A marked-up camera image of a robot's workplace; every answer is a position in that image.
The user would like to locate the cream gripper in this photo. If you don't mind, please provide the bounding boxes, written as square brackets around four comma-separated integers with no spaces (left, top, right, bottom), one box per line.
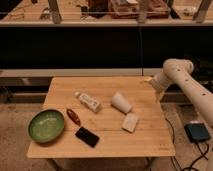
[143,73,170,102]

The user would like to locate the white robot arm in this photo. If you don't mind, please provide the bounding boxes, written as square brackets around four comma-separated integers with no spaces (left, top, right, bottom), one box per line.
[149,59,213,128]

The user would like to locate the beige sponge block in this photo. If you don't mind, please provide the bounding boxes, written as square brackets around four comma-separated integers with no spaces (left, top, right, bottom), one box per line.
[122,113,139,133]

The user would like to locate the wooden table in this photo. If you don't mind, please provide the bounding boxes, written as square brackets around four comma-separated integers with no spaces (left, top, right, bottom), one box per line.
[27,76,175,159]

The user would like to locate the white plastic bottle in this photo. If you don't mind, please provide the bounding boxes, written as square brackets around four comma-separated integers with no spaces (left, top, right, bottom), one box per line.
[75,92,101,113]

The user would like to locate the dark foot pedal box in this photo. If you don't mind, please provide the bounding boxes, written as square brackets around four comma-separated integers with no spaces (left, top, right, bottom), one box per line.
[184,123,211,143]

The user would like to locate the black rectangular case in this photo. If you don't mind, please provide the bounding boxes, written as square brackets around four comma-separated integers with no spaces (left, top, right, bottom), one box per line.
[75,127,99,147]

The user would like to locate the red brown oval object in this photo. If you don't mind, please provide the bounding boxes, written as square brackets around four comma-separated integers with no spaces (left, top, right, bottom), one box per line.
[66,108,81,126]

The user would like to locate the long workbench shelf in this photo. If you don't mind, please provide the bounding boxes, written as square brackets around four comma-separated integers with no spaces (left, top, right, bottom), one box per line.
[0,0,213,27]

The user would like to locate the green bowl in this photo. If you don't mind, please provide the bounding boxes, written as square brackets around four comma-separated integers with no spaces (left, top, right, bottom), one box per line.
[28,109,65,143]

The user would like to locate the black cable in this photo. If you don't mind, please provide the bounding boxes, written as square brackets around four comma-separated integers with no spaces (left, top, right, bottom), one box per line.
[165,116,211,171]

